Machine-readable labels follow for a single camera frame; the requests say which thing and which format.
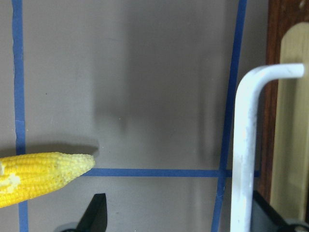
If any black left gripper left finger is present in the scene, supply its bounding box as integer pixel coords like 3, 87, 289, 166
76, 193, 108, 232

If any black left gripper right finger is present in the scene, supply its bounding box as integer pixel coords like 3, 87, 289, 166
251, 190, 286, 232

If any light wood drawer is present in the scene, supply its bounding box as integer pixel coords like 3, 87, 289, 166
230, 0, 309, 232

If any yellow toy corn cob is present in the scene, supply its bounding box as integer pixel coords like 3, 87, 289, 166
0, 152, 95, 208

